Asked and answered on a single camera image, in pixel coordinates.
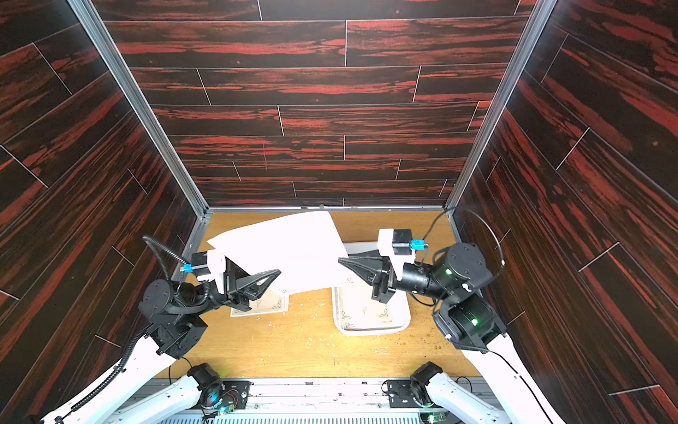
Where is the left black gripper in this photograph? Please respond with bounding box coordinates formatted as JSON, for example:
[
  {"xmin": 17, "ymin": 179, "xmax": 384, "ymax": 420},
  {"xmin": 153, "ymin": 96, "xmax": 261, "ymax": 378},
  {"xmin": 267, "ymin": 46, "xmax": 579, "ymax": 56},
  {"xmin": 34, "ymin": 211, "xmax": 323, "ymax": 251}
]
[{"xmin": 185, "ymin": 261, "xmax": 273, "ymax": 322}]

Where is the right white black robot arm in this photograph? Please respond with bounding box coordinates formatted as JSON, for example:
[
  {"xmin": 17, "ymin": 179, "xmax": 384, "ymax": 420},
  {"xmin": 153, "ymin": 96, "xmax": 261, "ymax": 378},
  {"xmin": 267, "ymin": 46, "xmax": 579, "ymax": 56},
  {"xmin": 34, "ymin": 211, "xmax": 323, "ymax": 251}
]
[{"xmin": 339, "ymin": 240, "xmax": 563, "ymax": 423}]

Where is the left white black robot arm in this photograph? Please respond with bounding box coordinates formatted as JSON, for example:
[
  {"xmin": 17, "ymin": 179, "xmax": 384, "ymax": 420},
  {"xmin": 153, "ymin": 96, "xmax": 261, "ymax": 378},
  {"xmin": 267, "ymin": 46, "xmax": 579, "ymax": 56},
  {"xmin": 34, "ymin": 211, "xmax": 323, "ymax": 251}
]
[{"xmin": 39, "ymin": 250, "xmax": 282, "ymax": 423}]

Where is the white plastic storage tray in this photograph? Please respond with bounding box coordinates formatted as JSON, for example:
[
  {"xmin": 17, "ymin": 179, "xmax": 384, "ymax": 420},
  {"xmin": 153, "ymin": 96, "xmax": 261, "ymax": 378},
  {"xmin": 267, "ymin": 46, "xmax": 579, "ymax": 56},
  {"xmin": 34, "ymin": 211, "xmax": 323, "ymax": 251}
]
[{"xmin": 332, "ymin": 265, "xmax": 411, "ymax": 337}]

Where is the stationery paper in tray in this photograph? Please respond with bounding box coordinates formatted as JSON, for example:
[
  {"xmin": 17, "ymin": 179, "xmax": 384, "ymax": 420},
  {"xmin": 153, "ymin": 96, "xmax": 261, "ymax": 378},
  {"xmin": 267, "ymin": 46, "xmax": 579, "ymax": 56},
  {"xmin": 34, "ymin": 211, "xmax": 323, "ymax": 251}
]
[{"xmin": 338, "ymin": 284, "xmax": 395, "ymax": 331}]

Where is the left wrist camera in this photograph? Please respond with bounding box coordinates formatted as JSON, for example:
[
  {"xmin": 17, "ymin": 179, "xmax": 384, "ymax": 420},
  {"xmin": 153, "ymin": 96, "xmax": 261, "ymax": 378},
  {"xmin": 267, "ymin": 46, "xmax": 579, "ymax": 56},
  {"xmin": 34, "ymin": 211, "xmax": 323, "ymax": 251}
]
[{"xmin": 181, "ymin": 249, "xmax": 227, "ymax": 294}]

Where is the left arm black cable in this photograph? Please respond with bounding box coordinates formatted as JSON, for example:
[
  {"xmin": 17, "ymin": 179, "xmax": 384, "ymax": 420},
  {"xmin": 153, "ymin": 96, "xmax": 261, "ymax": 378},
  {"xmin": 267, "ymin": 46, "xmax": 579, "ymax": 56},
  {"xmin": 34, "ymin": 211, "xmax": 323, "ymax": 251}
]
[{"xmin": 52, "ymin": 235, "xmax": 210, "ymax": 424}]

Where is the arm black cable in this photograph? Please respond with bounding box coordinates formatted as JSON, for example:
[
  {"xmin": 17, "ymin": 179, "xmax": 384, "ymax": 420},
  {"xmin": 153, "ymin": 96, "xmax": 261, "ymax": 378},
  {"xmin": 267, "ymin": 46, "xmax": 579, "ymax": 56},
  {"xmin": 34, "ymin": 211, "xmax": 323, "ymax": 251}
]
[
  {"xmin": 52, "ymin": 235, "xmax": 210, "ymax": 424},
  {"xmin": 422, "ymin": 207, "xmax": 507, "ymax": 277}
]

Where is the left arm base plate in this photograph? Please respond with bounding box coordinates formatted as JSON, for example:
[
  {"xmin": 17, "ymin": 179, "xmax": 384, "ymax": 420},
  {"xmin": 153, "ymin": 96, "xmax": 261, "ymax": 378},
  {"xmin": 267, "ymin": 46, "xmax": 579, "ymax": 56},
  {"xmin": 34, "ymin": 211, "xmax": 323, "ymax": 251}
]
[{"xmin": 190, "ymin": 380, "xmax": 252, "ymax": 413}]

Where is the front aluminium rail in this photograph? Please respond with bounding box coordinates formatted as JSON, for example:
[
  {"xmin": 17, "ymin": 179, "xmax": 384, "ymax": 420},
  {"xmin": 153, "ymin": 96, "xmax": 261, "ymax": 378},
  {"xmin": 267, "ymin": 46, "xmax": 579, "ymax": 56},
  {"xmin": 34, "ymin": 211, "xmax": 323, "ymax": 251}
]
[{"xmin": 94, "ymin": 377, "xmax": 547, "ymax": 424}]

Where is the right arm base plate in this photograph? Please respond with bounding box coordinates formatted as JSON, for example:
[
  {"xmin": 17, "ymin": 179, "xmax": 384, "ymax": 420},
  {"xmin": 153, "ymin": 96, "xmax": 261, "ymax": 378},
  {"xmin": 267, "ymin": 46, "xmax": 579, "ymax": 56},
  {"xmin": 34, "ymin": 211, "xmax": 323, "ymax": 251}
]
[{"xmin": 381, "ymin": 379, "xmax": 432, "ymax": 408}]

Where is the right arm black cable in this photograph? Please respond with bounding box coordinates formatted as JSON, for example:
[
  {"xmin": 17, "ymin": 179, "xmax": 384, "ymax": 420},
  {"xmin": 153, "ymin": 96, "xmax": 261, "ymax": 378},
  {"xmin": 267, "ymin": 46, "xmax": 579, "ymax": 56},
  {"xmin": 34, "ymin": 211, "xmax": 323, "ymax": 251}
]
[{"xmin": 422, "ymin": 207, "xmax": 507, "ymax": 277}]

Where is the left aluminium frame post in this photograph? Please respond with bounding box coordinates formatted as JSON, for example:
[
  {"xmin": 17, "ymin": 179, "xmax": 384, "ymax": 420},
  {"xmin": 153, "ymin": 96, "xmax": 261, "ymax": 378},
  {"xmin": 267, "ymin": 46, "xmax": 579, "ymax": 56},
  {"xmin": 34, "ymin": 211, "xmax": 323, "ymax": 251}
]
[{"xmin": 68, "ymin": 0, "xmax": 208, "ymax": 219}]

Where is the aluminium frame post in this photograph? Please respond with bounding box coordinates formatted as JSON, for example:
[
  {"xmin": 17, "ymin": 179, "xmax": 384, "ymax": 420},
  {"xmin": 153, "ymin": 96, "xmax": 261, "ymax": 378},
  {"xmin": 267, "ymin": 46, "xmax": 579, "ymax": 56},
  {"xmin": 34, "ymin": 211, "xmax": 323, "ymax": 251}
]
[
  {"xmin": 68, "ymin": 0, "xmax": 208, "ymax": 219},
  {"xmin": 445, "ymin": 0, "xmax": 557, "ymax": 222}
]

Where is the right aluminium frame post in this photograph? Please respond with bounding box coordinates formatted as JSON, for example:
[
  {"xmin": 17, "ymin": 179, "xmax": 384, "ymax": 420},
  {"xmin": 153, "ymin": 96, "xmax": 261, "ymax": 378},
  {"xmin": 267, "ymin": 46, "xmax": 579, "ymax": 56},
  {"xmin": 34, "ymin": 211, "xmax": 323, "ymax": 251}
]
[{"xmin": 445, "ymin": 0, "xmax": 557, "ymax": 222}]

